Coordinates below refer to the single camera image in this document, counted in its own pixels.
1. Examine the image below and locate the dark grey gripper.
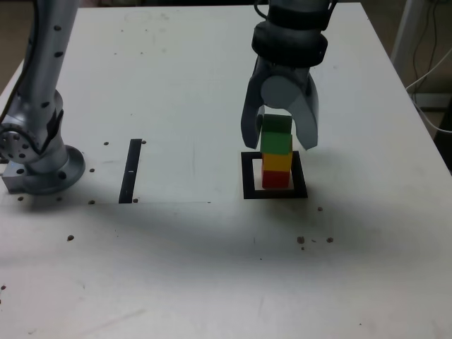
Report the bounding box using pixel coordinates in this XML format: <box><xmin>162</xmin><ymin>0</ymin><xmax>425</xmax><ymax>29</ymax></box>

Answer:
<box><xmin>239</xmin><ymin>55</ymin><xmax>322</xmax><ymax>152</ymax></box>

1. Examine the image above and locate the green cube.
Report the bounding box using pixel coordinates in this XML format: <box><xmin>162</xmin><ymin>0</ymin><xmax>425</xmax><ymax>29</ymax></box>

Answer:
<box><xmin>260</xmin><ymin>114</ymin><xmax>294</xmax><ymax>156</ymax></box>

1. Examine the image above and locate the yellow cube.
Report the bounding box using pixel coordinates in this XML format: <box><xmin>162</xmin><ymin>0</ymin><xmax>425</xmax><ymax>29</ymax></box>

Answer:
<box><xmin>261</xmin><ymin>152</ymin><xmax>293</xmax><ymax>173</ymax></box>

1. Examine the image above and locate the red cube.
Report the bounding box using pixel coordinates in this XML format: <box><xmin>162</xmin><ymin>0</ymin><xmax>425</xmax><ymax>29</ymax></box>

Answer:
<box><xmin>261</xmin><ymin>169</ymin><xmax>291</xmax><ymax>189</ymax></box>

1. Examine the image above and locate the black tape square outline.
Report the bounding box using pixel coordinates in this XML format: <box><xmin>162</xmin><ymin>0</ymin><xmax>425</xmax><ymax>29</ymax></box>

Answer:
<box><xmin>240</xmin><ymin>150</ymin><xmax>309</xmax><ymax>201</ymax></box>

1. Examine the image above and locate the white furniture leg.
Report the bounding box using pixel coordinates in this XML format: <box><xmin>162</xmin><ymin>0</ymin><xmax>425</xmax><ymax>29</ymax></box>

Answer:
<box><xmin>390</xmin><ymin>0</ymin><xmax>420</xmax><ymax>63</ymax></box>

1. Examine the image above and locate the black tape strip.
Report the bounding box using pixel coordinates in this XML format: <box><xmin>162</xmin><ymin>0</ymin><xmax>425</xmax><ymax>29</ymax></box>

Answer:
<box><xmin>118</xmin><ymin>138</ymin><xmax>143</xmax><ymax>205</ymax></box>

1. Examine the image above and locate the short black looped cable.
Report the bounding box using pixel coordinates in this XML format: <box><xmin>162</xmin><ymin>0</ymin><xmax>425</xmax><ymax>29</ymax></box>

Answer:
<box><xmin>252</xmin><ymin>0</ymin><xmax>272</xmax><ymax>21</ymax></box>

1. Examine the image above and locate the white cable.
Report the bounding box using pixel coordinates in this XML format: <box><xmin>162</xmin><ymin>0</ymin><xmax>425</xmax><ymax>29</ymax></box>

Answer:
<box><xmin>405</xmin><ymin>45</ymin><xmax>452</xmax><ymax>134</ymax></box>

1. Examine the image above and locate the thin black cable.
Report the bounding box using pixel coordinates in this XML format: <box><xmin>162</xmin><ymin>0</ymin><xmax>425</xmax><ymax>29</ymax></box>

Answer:
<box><xmin>411</xmin><ymin>0</ymin><xmax>442</xmax><ymax>82</ymax></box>

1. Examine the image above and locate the long black cable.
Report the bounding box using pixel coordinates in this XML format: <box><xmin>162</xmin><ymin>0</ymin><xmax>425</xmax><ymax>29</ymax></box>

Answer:
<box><xmin>0</xmin><ymin>0</ymin><xmax>40</xmax><ymax>123</ymax></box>

